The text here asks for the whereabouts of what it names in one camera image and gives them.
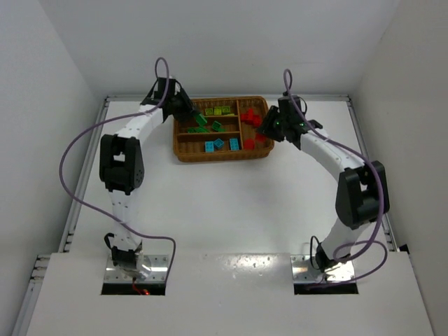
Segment green lego brick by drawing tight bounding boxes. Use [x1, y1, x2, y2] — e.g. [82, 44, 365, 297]
[195, 113, 207, 127]

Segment green two-stud lego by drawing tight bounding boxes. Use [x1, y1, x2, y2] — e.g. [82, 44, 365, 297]
[187, 126, 210, 134]

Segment red two-stud lego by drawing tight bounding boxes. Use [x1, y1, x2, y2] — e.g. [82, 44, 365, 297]
[246, 108, 263, 128]

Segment dark green square lego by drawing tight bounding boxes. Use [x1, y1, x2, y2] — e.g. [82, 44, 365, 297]
[211, 121, 225, 132]

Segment teal lego brick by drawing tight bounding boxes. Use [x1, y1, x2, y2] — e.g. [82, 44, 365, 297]
[204, 141, 215, 153]

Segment red sloped lego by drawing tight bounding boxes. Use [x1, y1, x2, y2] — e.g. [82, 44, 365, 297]
[243, 139, 256, 151]

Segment small teal lego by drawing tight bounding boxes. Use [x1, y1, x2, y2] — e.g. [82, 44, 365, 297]
[213, 139, 224, 150]

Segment long teal lego stack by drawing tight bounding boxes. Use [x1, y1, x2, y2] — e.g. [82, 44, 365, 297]
[229, 138, 240, 151]

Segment red green rounded lego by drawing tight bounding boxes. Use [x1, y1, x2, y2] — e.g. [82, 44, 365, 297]
[255, 133, 266, 142]

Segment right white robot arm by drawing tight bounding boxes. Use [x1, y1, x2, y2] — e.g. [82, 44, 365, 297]
[258, 95, 390, 272]

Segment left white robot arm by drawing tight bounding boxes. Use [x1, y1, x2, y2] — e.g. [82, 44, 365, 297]
[99, 78, 200, 275]

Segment brown wicker divided basket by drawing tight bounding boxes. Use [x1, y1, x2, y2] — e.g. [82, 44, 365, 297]
[173, 96, 274, 162]

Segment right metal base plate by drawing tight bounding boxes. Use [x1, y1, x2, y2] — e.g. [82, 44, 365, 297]
[290, 255, 355, 285]

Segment metal base plate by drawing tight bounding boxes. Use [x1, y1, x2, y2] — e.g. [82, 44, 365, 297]
[103, 255, 169, 285]
[290, 255, 355, 285]

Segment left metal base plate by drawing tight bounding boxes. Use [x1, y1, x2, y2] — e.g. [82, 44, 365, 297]
[103, 255, 169, 285]

